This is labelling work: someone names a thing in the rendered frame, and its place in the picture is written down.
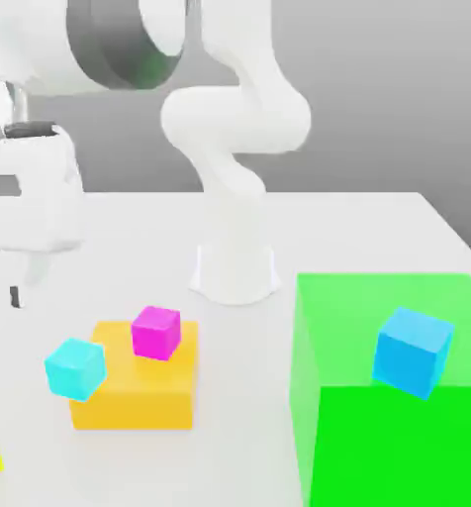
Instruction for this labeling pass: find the large orange box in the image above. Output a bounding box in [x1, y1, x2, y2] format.
[68, 320, 200, 432]

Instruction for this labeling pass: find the small blue cube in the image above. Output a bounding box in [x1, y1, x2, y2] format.
[371, 306, 456, 401]

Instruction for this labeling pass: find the large green box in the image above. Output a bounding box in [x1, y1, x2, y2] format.
[289, 271, 471, 507]

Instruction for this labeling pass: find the small magenta cube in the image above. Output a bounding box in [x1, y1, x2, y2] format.
[131, 305, 182, 362]

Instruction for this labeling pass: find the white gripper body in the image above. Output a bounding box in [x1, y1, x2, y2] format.
[0, 125, 86, 254]

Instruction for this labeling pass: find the small cyan cube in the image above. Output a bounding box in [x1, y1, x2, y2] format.
[44, 337, 109, 403]

